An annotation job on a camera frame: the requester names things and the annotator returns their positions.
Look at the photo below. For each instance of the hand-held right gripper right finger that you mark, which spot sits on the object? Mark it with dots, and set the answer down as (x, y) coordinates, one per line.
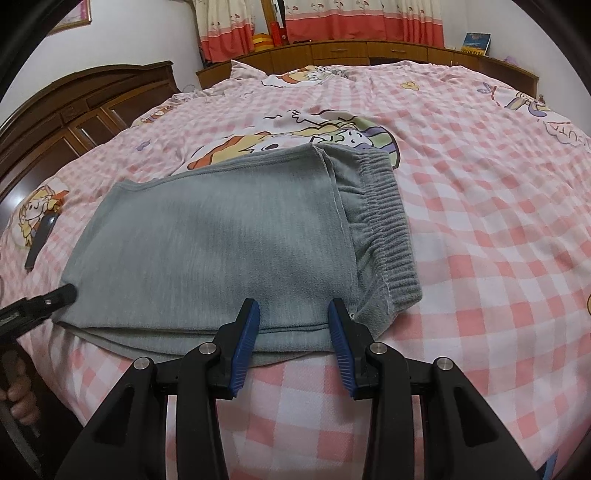
(344, 355)

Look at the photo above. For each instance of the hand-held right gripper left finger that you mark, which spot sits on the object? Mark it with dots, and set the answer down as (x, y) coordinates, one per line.
(244, 350)

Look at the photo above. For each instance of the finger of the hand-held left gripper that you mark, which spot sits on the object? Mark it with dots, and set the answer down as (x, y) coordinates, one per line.
(55, 297)

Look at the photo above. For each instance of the grey fleece pants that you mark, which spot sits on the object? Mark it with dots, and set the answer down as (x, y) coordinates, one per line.
(221, 249)

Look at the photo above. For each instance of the person's left hand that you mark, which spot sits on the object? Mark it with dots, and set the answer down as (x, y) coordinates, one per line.
(23, 397)

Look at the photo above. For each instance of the black slim object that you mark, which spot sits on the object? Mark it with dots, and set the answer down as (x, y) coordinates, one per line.
(41, 240)

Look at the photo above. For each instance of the dark wooden headboard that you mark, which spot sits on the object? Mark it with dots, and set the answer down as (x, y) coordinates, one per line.
(69, 115)

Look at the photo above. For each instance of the pink checked cartoon bedsheet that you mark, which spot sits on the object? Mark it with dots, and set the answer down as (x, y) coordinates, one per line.
(485, 230)

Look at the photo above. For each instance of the yellow box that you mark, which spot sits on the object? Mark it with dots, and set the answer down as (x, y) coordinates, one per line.
(262, 42)

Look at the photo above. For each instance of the red box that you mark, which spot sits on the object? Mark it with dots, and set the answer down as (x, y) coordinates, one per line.
(278, 33)

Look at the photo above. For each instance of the cartoon print curtain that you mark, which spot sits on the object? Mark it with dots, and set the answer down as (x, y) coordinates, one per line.
(360, 23)

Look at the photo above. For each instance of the blue and yellow book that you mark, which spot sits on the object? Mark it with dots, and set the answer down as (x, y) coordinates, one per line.
(476, 44)

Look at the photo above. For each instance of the small purple item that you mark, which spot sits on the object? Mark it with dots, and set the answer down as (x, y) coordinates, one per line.
(510, 60)

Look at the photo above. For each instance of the framed wall picture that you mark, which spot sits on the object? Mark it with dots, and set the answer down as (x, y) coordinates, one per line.
(69, 18)

